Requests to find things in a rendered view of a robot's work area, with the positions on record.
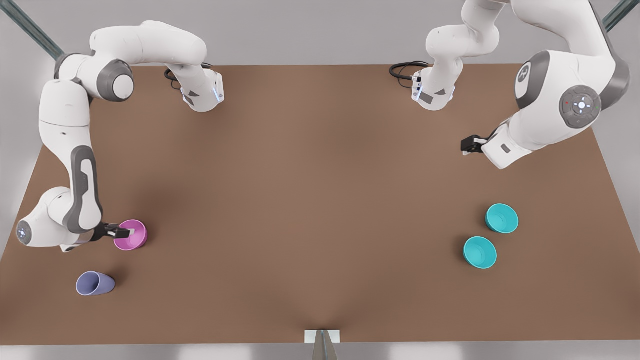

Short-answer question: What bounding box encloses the teal bowl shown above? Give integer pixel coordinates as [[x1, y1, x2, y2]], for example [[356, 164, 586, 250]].
[[485, 203, 520, 234], [463, 236, 498, 270]]

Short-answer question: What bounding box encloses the pink bowl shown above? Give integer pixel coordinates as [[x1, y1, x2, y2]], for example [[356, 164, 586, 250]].
[[113, 219, 148, 251]]

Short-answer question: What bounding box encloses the black cable loop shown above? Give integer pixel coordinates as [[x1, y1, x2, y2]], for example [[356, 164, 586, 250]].
[[164, 63, 213, 92], [389, 61, 432, 84]]

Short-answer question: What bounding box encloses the lavender cup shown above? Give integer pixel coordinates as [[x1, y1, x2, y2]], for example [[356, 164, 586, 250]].
[[76, 271, 116, 297]]

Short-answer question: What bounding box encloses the silver frame post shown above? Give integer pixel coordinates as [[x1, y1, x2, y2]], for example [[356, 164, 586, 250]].
[[304, 329, 341, 360], [601, 0, 640, 33], [0, 0, 65, 61]]

